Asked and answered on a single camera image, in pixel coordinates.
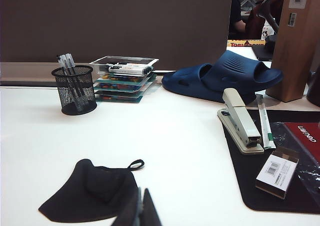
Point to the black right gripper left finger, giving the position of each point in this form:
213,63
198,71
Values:
130,216

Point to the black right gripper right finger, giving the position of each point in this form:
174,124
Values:
150,214

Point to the black face mask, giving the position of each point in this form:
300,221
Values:
82,186

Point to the small staple box barcode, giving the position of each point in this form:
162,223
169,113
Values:
276,171

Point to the yellow Toblerone box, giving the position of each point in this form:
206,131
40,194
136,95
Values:
245,44

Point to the brown cardboard box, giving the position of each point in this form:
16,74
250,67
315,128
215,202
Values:
297,49

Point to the black desk mat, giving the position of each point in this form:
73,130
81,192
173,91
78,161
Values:
250,176

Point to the colourful teal-edged card tray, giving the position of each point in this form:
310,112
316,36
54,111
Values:
120,87
117,97
125,80

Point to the beige metal stapler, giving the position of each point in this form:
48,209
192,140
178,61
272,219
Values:
240,116

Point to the black mesh pen holder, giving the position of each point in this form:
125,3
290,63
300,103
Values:
75,93

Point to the white wrapped stick green band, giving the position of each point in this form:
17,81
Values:
265,126

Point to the dark blue rubber slipper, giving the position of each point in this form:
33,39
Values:
225,73

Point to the clear plastic bag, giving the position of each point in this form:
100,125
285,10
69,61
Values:
307,178

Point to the black pen clear cap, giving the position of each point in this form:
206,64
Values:
71,60
65,60

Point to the pens in holder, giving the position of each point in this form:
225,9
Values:
59,61

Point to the red deli notebook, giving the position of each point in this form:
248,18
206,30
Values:
306,138

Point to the brown desk partition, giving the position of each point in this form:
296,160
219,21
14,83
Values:
112,24

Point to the black flat pad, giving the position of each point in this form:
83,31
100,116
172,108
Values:
261,53

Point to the dark rounded object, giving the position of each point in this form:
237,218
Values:
314,91

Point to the black jointed stand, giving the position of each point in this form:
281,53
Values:
270,40

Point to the small white carton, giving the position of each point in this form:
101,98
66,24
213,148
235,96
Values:
266,32

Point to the red jacket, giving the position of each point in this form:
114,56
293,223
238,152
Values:
255,19

